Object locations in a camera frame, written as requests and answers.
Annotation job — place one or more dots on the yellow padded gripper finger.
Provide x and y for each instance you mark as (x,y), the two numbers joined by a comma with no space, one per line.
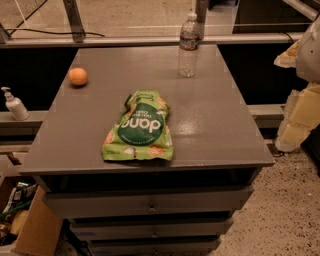
(301,116)
(287,59)

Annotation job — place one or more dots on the clear plastic water bottle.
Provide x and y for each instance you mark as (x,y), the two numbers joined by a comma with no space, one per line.
(188,46)

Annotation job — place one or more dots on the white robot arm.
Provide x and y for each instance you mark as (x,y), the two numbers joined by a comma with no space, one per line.
(308,54)

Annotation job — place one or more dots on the white pump dispenser bottle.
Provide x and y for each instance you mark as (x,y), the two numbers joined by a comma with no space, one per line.
(15,105)

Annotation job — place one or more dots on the grey drawer cabinet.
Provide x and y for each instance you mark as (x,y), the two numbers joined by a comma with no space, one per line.
(142,161)

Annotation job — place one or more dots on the green chip bag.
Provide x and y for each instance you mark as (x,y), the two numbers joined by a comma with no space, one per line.
(141,133)

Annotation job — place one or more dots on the top drawer knob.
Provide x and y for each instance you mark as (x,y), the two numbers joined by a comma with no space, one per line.
(152,209)

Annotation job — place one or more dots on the drawer knob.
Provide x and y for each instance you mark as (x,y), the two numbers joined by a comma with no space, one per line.
(152,209)
(154,235)

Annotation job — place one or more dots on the middle drawer knob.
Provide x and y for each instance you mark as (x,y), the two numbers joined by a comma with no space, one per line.
(154,235)

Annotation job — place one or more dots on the orange fruit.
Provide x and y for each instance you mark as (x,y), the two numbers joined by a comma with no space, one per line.
(78,76)

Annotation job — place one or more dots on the cardboard box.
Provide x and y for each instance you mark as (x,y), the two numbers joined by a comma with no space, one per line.
(28,226)

